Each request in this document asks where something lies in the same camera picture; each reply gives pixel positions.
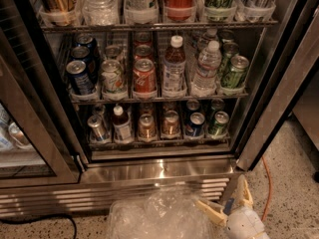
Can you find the blue can middle shelf front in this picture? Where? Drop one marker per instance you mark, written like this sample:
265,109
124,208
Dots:
79,78

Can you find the right open fridge door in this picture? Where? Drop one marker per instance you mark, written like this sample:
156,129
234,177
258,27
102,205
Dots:
285,62

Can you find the silver blue can top shelf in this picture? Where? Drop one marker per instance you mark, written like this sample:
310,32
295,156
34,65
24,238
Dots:
254,10

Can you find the gold can top shelf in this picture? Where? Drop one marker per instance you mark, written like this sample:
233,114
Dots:
58,12

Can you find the clear water bottle top shelf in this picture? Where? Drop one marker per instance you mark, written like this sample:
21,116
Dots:
100,12

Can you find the brown can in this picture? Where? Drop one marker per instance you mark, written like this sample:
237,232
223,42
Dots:
170,123
147,128

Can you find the brown tea bottle middle shelf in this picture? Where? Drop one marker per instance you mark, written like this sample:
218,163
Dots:
173,65

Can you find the brown can bottom front right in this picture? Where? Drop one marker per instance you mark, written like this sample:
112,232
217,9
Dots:
170,123

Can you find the brown tea bottle shelf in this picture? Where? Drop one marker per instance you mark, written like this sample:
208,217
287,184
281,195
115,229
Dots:
173,65
122,123

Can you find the green can bottom shelf front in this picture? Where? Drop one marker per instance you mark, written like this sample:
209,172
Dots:
219,124

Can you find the red coca-cola can front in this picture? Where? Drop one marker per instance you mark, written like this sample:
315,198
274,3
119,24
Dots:
144,76

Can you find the clear water bottle middle front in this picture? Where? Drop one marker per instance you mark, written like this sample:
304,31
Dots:
208,62

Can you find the blue pepsi can bottom front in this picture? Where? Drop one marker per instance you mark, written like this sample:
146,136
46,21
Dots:
195,124

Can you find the white label bottle top shelf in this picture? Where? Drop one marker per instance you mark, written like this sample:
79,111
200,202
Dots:
141,11

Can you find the blue pepsi can bottom rear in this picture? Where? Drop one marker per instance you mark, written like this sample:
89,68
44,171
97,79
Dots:
192,106

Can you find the green can middle shelf front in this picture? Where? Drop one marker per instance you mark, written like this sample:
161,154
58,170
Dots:
235,73

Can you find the white green can middle front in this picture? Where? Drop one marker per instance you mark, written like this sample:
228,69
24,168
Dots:
112,75

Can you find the left glass fridge door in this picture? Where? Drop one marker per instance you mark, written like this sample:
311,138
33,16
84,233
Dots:
20,100

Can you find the green can bottom shelf rear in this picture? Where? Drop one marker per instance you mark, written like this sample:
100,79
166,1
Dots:
216,105

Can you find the blue can middle shelf rear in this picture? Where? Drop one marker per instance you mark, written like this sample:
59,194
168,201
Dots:
87,40

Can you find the red coca-cola bottle top shelf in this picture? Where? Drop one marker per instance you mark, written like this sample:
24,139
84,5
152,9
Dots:
178,10

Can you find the clear plastic bin with wrap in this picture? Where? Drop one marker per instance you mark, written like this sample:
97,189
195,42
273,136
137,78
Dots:
167,214

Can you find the silver can bottom shelf front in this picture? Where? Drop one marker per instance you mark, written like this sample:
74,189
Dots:
98,128

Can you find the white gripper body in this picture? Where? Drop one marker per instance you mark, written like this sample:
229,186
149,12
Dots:
243,221

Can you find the blue tape cross mark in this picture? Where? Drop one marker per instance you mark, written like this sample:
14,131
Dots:
228,206

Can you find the brown can bottom front left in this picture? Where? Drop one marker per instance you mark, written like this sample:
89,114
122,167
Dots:
147,128

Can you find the stainless steel fridge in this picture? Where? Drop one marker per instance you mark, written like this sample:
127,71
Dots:
112,169

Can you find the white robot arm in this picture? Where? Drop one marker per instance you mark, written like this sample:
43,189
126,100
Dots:
242,222

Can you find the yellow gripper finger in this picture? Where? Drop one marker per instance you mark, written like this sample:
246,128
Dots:
213,211
243,197

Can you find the blue pepsi can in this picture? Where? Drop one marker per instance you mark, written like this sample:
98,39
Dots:
192,106
195,124

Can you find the red coca-cola can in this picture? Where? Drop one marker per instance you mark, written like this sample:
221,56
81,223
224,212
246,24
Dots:
143,52
144,76

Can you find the brown tea bottle bottom shelf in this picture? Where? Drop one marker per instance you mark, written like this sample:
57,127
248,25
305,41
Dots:
122,123

